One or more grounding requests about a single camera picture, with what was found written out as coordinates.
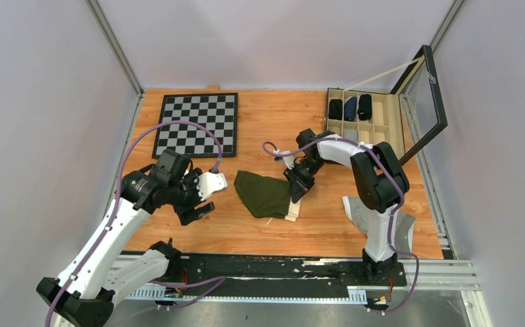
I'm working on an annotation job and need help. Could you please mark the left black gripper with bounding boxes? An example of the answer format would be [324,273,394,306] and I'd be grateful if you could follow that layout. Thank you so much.
[168,168,216,225]

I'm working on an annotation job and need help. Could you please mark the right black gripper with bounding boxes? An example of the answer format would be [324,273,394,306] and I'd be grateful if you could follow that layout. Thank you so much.
[284,157,327,204]

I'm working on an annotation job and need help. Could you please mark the green underwear white waistband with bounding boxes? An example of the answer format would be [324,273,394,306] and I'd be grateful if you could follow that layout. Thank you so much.
[234,170,303,223]

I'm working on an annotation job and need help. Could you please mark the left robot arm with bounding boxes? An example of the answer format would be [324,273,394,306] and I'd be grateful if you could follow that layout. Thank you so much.
[37,150,227,326]

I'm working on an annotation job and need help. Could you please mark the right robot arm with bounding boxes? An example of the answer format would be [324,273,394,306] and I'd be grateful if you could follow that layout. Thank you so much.
[284,129,409,285]

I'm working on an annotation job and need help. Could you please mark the grey rolled underwear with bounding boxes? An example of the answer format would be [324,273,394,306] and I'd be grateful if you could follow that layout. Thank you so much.
[343,129,359,142]

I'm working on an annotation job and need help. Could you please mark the navy rolled underwear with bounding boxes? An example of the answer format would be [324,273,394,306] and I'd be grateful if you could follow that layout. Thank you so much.
[343,96,357,121]

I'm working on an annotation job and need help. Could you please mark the black rolled underwear tall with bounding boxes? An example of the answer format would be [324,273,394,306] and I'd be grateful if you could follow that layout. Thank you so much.
[357,94,373,121]

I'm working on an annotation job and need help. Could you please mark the black white chessboard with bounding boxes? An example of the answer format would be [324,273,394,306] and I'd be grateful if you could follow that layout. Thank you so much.
[152,93,239,159]

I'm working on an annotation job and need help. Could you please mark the black compartment storage box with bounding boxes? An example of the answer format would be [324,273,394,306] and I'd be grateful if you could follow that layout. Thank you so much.
[324,45,448,164]

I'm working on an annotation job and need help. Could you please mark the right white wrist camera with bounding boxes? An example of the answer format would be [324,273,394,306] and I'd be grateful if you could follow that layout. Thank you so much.
[273,150,295,162]

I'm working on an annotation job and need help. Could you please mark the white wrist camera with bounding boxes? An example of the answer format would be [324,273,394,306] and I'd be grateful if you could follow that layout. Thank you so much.
[273,150,295,162]
[197,172,228,202]

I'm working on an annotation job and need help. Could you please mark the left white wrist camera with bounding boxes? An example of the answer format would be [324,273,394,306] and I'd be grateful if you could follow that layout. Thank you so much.
[197,172,228,202]

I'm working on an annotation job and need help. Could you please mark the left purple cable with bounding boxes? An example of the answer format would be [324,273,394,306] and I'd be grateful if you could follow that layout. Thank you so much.
[44,119,227,327]

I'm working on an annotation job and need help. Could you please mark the purple cable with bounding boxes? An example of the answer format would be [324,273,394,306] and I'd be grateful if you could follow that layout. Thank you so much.
[44,119,227,327]
[261,136,419,315]

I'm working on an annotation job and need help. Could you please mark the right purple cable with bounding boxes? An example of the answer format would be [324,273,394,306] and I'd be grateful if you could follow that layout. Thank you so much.
[261,136,419,315]

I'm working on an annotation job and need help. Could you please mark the left aluminium frame post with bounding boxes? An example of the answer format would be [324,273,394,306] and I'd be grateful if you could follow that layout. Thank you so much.
[85,0,144,98]

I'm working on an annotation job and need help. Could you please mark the aluminium frame post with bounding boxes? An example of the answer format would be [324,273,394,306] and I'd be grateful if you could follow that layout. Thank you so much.
[430,0,466,50]
[85,0,144,98]

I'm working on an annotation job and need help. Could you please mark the right aluminium frame post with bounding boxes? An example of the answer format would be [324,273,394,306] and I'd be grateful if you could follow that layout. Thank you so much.
[430,0,466,50]

